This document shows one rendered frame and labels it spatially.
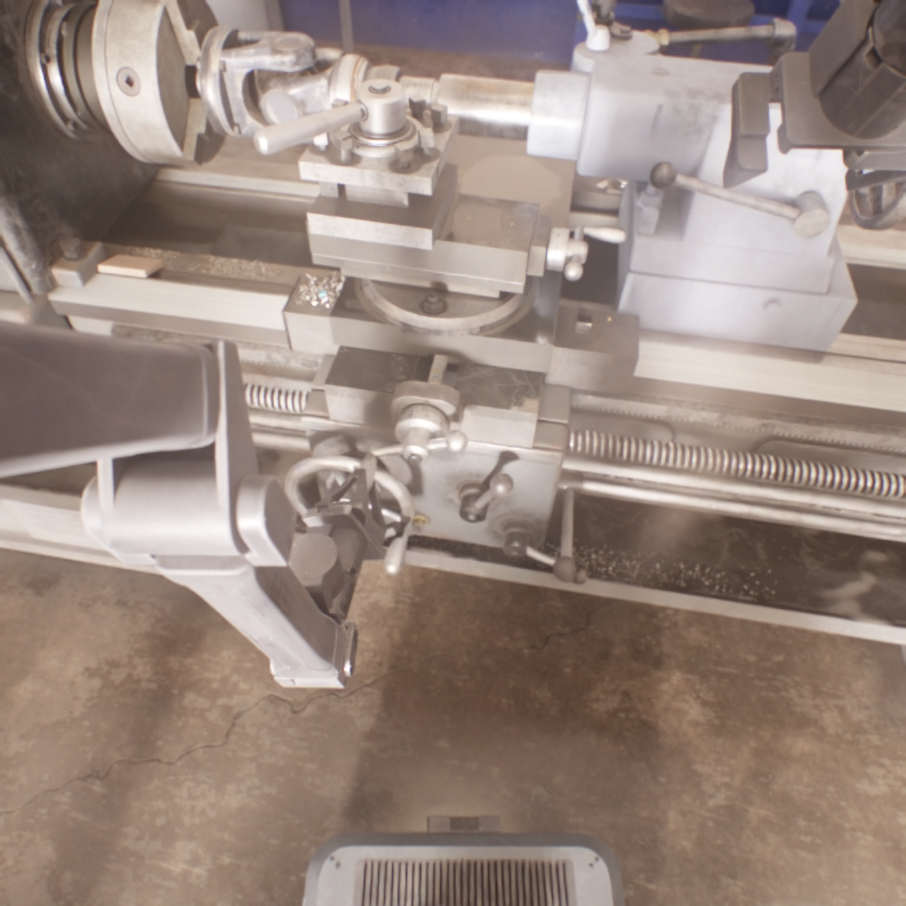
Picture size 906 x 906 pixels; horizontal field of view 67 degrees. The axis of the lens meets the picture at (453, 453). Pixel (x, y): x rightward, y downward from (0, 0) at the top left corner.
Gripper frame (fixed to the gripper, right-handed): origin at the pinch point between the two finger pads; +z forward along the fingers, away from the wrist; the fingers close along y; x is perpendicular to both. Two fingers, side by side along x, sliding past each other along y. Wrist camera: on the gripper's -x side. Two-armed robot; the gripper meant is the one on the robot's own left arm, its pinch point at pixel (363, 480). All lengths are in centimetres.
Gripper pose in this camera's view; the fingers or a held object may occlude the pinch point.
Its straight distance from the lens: 90.6
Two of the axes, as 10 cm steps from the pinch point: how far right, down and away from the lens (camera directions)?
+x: 9.1, -1.3, -4.0
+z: 1.7, -7.7, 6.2
